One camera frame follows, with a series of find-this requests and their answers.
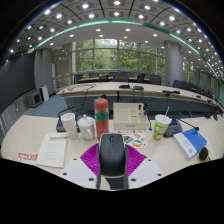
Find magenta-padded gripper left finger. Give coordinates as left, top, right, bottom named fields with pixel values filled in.
left=60, top=142, right=102, bottom=191

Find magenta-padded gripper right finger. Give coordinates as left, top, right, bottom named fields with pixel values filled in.
left=123, top=143, right=165, bottom=191

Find black computer mouse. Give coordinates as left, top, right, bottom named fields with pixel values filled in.
left=97, top=133, right=128, bottom=178

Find colourful sticker sheet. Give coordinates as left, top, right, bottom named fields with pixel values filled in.
left=113, top=129, right=150, bottom=149

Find white lidded mug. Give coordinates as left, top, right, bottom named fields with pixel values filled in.
left=76, top=114, right=96, bottom=141

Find white booklet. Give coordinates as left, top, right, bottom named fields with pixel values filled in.
left=35, top=132, right=69, bottom=169

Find white paper cup stack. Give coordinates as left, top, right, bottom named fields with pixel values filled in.
left=60, top=112, right=78, bottom=140

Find green-printed paper cup with straw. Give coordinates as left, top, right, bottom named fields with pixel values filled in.
left=152, top=106, right=172, bottom=141

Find white compartment tray box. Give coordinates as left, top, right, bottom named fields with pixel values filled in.
left=112, top=102, right=150, bottom=132

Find black desktop microphone unit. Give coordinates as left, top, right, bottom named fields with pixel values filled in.
left=163, top=116, right=200, bottom=138
left=55, top=108, right=83, bottom=134

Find red thermos bottle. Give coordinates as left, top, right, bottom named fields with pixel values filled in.
left=92, top=97, right=110, bottom=142

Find blue and white book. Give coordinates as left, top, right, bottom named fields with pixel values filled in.
left=172, top=127, right=208, bottom=161

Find red and white magazine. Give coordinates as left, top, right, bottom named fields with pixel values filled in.
left=17, top=152, right=39, bottom=165

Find long curved conference table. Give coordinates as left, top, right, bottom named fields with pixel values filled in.
left=56, top=81, right=223, bottom=109

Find white standing panel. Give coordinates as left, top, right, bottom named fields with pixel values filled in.
left=39, top=84, right=50, bottom=102

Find white low cabinet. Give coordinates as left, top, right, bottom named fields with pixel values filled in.
left=25, top=90, right=43, bottom=108

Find black office chairs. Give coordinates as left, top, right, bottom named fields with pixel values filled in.
left=73, top=71, right=221, bottom=101

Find ceiling lights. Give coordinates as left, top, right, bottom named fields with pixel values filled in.
left=8, top=0, right=224, bottom=81

